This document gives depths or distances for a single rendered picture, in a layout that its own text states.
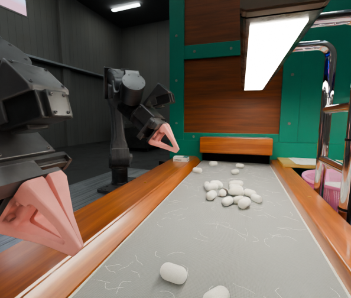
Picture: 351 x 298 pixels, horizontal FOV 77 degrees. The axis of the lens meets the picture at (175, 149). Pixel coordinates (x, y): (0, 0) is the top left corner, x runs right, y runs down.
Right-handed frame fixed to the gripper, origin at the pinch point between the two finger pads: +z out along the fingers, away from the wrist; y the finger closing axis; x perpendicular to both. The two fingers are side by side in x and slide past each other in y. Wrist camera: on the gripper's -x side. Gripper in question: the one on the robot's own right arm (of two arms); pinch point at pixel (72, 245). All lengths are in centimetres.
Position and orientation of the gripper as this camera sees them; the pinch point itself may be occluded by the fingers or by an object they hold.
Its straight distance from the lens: 25.3
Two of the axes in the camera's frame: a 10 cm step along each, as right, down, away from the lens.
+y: 2.9, -1.3, 9.5
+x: -6.2, 7.3, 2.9
